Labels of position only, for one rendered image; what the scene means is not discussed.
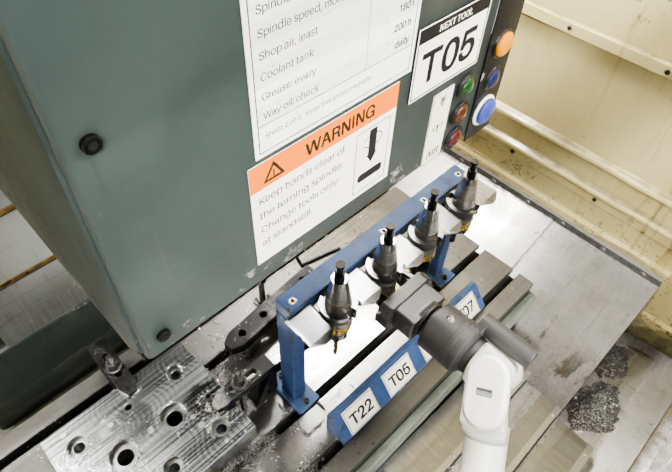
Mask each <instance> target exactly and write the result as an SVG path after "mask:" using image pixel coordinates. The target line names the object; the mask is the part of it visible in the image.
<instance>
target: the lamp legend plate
mask: <svg viewBox="0 0 672 472"><path fill-rule="evenodd" d="M454 87H455V84H453V85H451V86H450V87H448V88H447V89H445V90H443V91H442V92H440V93H439V94H437V95H436V96H434V98H433V103H432V108H431V113H430V118H429V123H428V128H427V133H426V138H425V143H424V149H423V154H422V159H421V164H420V166H423V165H424V164H426V163H427V162H428V161H430V160H431V159H433V158H434V157H435V156H437V155H438V154H439V153H440V149H441V144H442V140H443V136H444V131H445V127H446V122H447V118H448V114H449V109H450V105H451V100H452V96H453V92H454Z"/></svg>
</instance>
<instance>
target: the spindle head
mask: <svg viewBox="0 0 672 472"><path fill-rule="evenodd" d="M471 1H473V0H422V2H421V9H420V15H419V22H418V28H417V35H416V41H415V48H414V54H413V61H412V67H411V71H410V72H408V73H407V74H405V75H403V76H402V77H400V78H398V79H396V80H395V81H393V82H391V83H390V84H388V85H386V86H385V87H383V88H381V89H379V90H378V91H376V92H374V93H373V94H371V95H369V96H367V97H366V98H364V99H362V100H361V101H359V102H357V103H355V104H354V105H352V106H350V107H349V108H347V109H345V110H343V111H342V112H340V113H338V114H337V115H335V116H333V117H332V118H330V119H328V120H326V121H325V122H323V123H321V124H320V125H318V126H316V127H314V128H313V129H311V130H309V131H308V132H306V133H304V134H302V135H301V136H299V137H297V138H296V139H294V140H292V141H290V142H289V143H287V144H285V145H284V146H282V147H280V148H278V149H277V150H275V151H273V152H272V153H270V154H268V155H267V156H265V157H263V158H261V159H260V160H258V161H255V154H254V143H253V133H252V123H251V113H250V103H249V93H248V83H247V73H246V62H245V52H244V42H243V32H242V22H241V12H240V2H239V0H0V189H1V190H2V192H3V193H4V194H5V195H6V197H7V198H8V199H9V200H10V202H11V203H12V204H13V205H14V206H15V208H16V209H17V210H18V211H19V213H20V214H21V215H22V216H23V218H24V219H25V220H26V221H27V222H28V224H29V225H30V226H31V227H32V229H33V230H34V231H35V232H36V234H37V235H38V236H39V237H40V238H41V240H42V241H43V242H44V243H45V245H46V246H47V247H48V248H49V250H50V251H51V252H52V253H53V254H54V256H55V257H56V258H57V259H58V261H59V262H60V263H61V264H62V266H63V267H64V268H65V269H66V270H67V272H68V273H69V274H70V275H71V277H72V278H73V279H74V280H75V282H76V283H77V284H78V285H79V286H80V288H81V289H82V290H83V291H84V293H85V294H86V295H87V296H88V298H89V299H90V300H91V301H92V302H93V304H94V305H95V306H96V307H97V309H98V310H99V311H100V312H101V314H102V315H103V316H104V317H105V318H106V320H107V321H108V322H109V323H110V325H111V326H112V327H113V328H114V330H115V331H116V332H117V333H118V334H119V336H120V337H121V338H122V339H123V341H124V342H125V343H126V344H127V346H128V347H129V348H131V349H133V350H135V351H136V352H137V353H138V354H139V355H140V356H141V358H142V359H143V360H144V361H147V360H149V359H152V358H154V357H156V356H157V355H159V354H160V353H161V352H163V351H164V350H165V349H167V348H168V347H170V346H171V345H172V344H174V343H175V342H177V341H178V340H179V339H181V338H182V337H184V336H185V335H186V334H188V333H189V332H191V331H192V330H193V329H195V328H196V327H198V326H199V325H200V324H202V323H203V322H205V321H206V320H207V319H209V318H210V317H211V316H213V315H214V314H216V313H217V312H218V311H220V310H221V309H223V308H224V307H225V306H227V305H228V304H230V303H231V302H232V301H234V300H235V299H237V298H238V297H239V296H241V295H242V294H244V293H245V292H246V291H248V290H249V289H250V288H252V287H253V286H255V285H256V284H257V283H259V282H260V281H262V280H263V279H264V278H266V277H267V276H269V275H270V274H271V273H273V272H274V271H276V270H277V269H278V268H280V267H281V266H283V265H284V264H285V263H287V262H288V261H289V260H291V259H292V258H294V257H295V256H296V255H298V254H299V253H301V252H302V251H303V250H305V249H306V248H308V247H309V246H310V245H312V244H313V243H315V242H316V241H317V240H319V239H320V238H322V237H323V236H324V235H326V234H327V233H328V232H330V231H331V230H333V229H334V228H335V227H337V226H338V225H340V224H341V223H342V222H344V221H345V220H347V219H348V218H349V217H351V216H352V215H354V214H355V213H356V212H358V211H359V210H361V209H362V208H363V207H365V206H366V205H367V204H369V203H370V202H372V201H373V200H374V199H376V198H377V197H379V196H380V195H381V194H383V193H384V192H386V191H387V190H388V189H390V188H391V187H393V186H394V185H395V184H397V183H398V182H400V181H401V180H402V179H404V178H405V177H406V176H408V175H409V174H411V173H412V172H413V171H415V170H416V169H418V168H419V167H420V164H421V159H422V154H423V149H424V143H425V138H426V133H427V128H428V123H429V118H430V113H431V108H432V103H433V98H434V96H436V95H437V94H439V93H440V92H442V91H443V90H445V89H447V88H448V87H450V86H451V85H453V84H455V87H454V92H453V96H452V100H451V105H450V109H449V114H448V118H447V122H446V127H445V131H444V136H443V140H442V144H441V149H440V152H441V151H443V150H444V149H445V145H444V143H445V139H446V137H447V135H448V133H449V132H450V131H451V130H452V129H453V128H454V127H455V126H458V125H460V126H461V127H462V128H463V133H462V136H464V135H465V132H466V128H467V124H468V121H469V117H470V113H471V109H472V105H473V102H474V98H475V94H476V90H477V86H478V83H479V79H480V75H481V71H482V67H483V64H484V60H485V56H486V52H487V48H488V45H489V41H490V37H491V32H492V28H493V25H494V21H495V17H496V13H497V9H498V6H499V2H500V0H492V2H491V6H490V10H489V14H488V18H487V22H486V26H485V30H484V34H483V38H482V42H481V46H480V50H479V54H478V58H477V62H476V63H474V64H473V65H471V66H470V67H468V68H467V69H465V70H463V71H462V72H460V73H459V74H457V75H455V76H454V77H452V78H451V79H449V80H447V81H446V82H444V83H443V84H441V85H439V86H438V87H436V88H435V89H433V90H431V91H430V92H428V93H427V94H425V95H423V96H422V97H420V98H419V99H417V100H415V101H414V102H412V103H411V104H409V105H408V104H407V101H408V95H409V88H410V82H411V75H412V69H413V63H414V56H415V50H416V43H417V37H418V31H419V29H421V28H423V27H425V26H427V25H429V24H430V23H432V22H434V21H436V20H438V19H440V18H442V17H443V16H445V15H447V14H449V13H451V12H453V11H455V10H457V9H458V8H460V7H462V6H464V5H466V4H468V3H470V2H471ZM471 72H472V73H474V74H475V75H476V83H475V85H474V87H473V89H472V91H471V92H470V94H469V95H468V96H467V97H465V98H464V99H459V98H457V95H456V91H457V87H458V85H459V83H460V81H461V80H462V79H463V77H464V76H465V75H467V74H468V73H471ZM397 82H400V86H399V93H398V100H397V107H396V114H395V121H394V128H393V136H392V143H391V150H390V157H389V164H388V171H387V176H386V177H384V178H383V179H382V180H380V181H379V182H377V183H376V184H374V185H373V186H372V187H370V188H369V189H367V190H366V191H364V192H363V193H362V194H360V195H359V196H357V197H356V198H354V199H353V200H352V201H350V202H349V203H347V204H346V205H344V206H343V207H342V208H340V209H339V210H337V211H336V212H334V213H333V214H332V215H330V216H329V217H327V218H326V219H324V220H323V221H322V222H320V223H319V224H317V225H316V226H314V227H313V228H312V229H310V230H309V231H307V232H306V233H304V234H303V235H302V236H300V237H299V238H297V239H296V240H294V241H293V242H292V243H290V244H289V245H287V246H286V247H284V248H283V249H282V250H280V251H279V252H277V253H276V254H274V255H273V256H271V257H270V258H269V259H267V260H266V261H264V262H263V263H261V264H260V265H258V262H257V253H256V245H255V236H254V227H253V219H252V210H251V201H250V193H249V184H248V175H247V171H248V170H249V169H251V168H253V167H255V166H256V165H258V164H260V163H261V162H263V161H265V160H266V159H268V158H270V157H272V156H273V155H275V154H277V153H278V152H280V151H282V150H283V149H285V148H287V147H289V146H290V145H292V144H294V143H295V142H297V141H299V140H300V139H302V138H304V137H305V136H307V135H309V134H311V133H312V132H314V131H316V130H317V129H319V128H321V127H322V126H324V125H326V124H328V123H329V122H331V121H333V120H334V119H336V118H338V117H339V116H341V115H343V114H345V113H346V112H348V111H350V110H351V109H353V108H355V107H356V106H358V105H360V104H362V103H363V102H365V101H367V100H368V99H370V98H372V97H373V96H375V95H377V94H378V93H380V92H382V91H384V90H385V89H387V88H389V87H390V86H392V85H394V84H395V83H397ZM463 100H466V101H468V102H469V110H468V112H467V114H466V116H465V117H464V119H463V120H462V121H461V122H460V123H459V124H457V125H452V124H451V123H450V117H451V114H452V112H453V110H454V108H455V107H456V105H457V104H458V103H459V102H461V101H463ZM462 136H461V137H462Z"/></svg>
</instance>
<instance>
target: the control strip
mask: <svg viewBox="0 0 672 472"><path fill-rule="evenodd" d="M524 3H525V0H500V4H499V7H498V11H497V15H496V19H495V23H494V26H493V30H492V34H491V37H490V41H489V45H488V48H487V52H486V56H485V60H484V64H483V67H482V71H481V75H480V79H479V83H478V86H477V90H476V94H475V98H474V102H473V105H472V109H471V113H470V117H469V121H468V124H467V128H466V132H465V136H464V140H463V141H464V142H465V141H466V140H467V139H469V138H470V137H471V136H473V135H474V134H476V133H477V132H478V131H480V130H481V129H482V128H484V127H485V126H487V125H488V123H489V120H490V118H489V120H488V121H487V122H486V123H484V124H481V125H480V124H478V123H476V116H477V113H478V111H479V109H480V108H481V106H482V105H483V103H484V102H485V101H486V100H488V99H489V98H493V99H495V100H496V97H497V93H498V90H499V87H500V83H501V80H502V76H503V73H504V70H505V66H506V63H507V60H508V56H509V53H510V50H511V48H510V49H509V51H508V52H507V53H506V54H505V55H504V56H502V57H498V56H496V48H497V45H498V43H499V41H500V39H501V38H502V37H503V35H504V34H505V33H507V32H508V31H511V32H513V34H514V36H515V33H516V29H517V26H518V23H519V19H520V16H521V13H522V9H523V6H524ZM497 70H499V71H500V77H499V80H498V82H497V83H496V84H495V85H494V86H493V87H491V88H488V81H489V79H490V77H491V76H492V74H493V73H494V72H495V71H497ZM472 77H473V78H474V79H475V83H476V75H475V74H474V73H472V72H471V73H468V74H467V75H465V76H464V77H463V79H462V80H461V81H460V83H459V85H458V87H457V91H456V95H457V98H459V99H464V98H465V97H467V96H468V95H469V94H470V93H469V94H468V95H466V96H462V94H461V92H462V89H463V86H464V85H465V83H466V82H467V80H469V79H470V78H472ZM475 83H474V85H475ZM464 105H467V106H468V110H469V102H468V101H466V100H463V101H461V102H459V103H458V104H457V105H456V107H455V108H454V110H453V112H452V114H451V117H450V123H451V124H452V125H457V124H459V123H460V122H461V121H462V120H463V119H464V118H463V119H462V120H461V121H460V122H455V117H456V114H457V112H458V111H459V109H460V108H461V107H462V106H464ZM468 110H467V112H468ZM458 130H461V132H462V133H463V128H462V127H461V126H460V125H458V126H455V127H454V128H453V129H452V130H451V131H450V132H449V133H448V135H447V137H446V139H445V143H444V145H445V148H447V149H451V148H453V147H454V146H455V145H456V144H457V143H456V144H455V145H454V146H452V147H450V146H449V142H450V139H451V137H452V136H453V134H454V133H455V132H456V131H458ZM462 133H461V136H462Z"/></svg>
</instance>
